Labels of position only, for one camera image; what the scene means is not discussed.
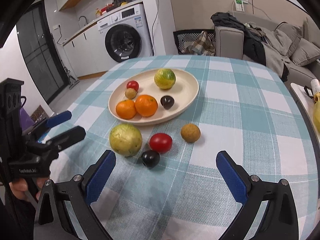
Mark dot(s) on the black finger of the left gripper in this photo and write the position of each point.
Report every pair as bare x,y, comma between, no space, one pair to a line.
63,140

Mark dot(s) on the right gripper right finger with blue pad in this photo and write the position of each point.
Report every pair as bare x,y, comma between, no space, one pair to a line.
279,220

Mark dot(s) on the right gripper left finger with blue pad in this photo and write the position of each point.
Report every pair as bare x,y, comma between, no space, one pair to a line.
52,220

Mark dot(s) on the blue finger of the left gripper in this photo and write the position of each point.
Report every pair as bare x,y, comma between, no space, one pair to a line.
41,128

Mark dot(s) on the yellow green guava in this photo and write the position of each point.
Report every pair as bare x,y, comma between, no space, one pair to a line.
125,140

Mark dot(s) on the dark plum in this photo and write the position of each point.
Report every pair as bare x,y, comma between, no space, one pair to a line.
150,158
167,101

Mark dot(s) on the small brown longan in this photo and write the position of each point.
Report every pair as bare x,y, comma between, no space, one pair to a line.
130,93

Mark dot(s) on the brown round fruit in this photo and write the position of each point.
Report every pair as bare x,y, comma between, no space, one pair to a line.
190,133

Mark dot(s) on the large orange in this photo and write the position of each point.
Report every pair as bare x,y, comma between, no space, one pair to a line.
146,105

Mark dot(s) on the person's left hand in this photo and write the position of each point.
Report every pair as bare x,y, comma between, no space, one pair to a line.
19,187

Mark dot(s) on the small orange mandarin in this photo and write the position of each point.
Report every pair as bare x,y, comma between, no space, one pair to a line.
126,109

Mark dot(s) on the dark glass door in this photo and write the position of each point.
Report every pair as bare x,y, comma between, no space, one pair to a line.
39,52

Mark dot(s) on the teal checked tablecloth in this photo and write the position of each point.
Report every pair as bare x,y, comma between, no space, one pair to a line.
242,108

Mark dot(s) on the small red tomato on plate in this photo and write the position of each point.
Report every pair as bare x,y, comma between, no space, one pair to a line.
133,85

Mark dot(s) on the large red tomato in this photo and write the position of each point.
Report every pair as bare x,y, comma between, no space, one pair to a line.
160,143

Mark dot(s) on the white kitchen counter cabinet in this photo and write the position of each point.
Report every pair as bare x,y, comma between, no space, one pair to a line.
86,52

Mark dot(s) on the cream oval plate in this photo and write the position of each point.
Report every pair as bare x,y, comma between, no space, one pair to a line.
184,92

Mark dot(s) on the dark plum on plate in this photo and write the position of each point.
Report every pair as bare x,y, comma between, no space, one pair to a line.
167,101

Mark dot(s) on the green yellow citrus on plate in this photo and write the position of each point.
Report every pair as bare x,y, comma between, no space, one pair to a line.
164,78

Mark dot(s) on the white side table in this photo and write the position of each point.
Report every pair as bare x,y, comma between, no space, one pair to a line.
304,99

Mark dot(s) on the white washing machine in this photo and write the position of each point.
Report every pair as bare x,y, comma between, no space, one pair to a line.
126,34

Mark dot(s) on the plaid cloth on chair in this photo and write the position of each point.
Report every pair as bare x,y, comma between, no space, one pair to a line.
201,46

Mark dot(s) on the black patterned chair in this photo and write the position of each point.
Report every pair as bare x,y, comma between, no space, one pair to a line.
184,38

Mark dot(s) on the grey sofa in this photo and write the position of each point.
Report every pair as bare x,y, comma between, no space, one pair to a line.
280,40

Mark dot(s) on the black clothes on sofa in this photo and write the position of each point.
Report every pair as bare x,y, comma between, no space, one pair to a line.
236,41

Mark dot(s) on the grey sofa cushion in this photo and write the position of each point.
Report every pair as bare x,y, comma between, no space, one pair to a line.
305,53

